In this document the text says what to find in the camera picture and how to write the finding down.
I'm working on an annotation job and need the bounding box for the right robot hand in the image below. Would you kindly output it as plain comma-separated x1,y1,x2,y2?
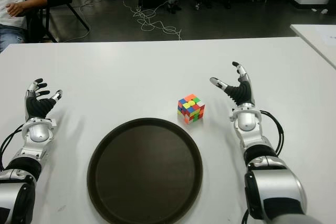
209,61,256,107

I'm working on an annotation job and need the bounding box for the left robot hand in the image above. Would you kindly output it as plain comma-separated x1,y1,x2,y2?
25,78,64,120

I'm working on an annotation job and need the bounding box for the multicoloured Rubik's cube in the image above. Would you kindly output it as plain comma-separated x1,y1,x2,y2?
177,93,206,124

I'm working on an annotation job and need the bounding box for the dark brown round plate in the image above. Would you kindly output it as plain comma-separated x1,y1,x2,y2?
87,118,204,224

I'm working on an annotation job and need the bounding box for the white side table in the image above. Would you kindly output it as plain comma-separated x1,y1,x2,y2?
289,24,336,69

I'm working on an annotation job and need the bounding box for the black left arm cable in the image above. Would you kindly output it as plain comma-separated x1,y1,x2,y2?
0,123,27,172

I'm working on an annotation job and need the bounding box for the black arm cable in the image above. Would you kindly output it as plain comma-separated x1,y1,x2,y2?
259,110,285,156
0,123,27,172

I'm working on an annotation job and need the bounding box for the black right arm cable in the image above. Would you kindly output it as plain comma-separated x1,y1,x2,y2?
259,110,285,156

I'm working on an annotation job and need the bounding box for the tangled white floor cable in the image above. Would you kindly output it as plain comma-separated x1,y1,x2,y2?
123,0,182,40

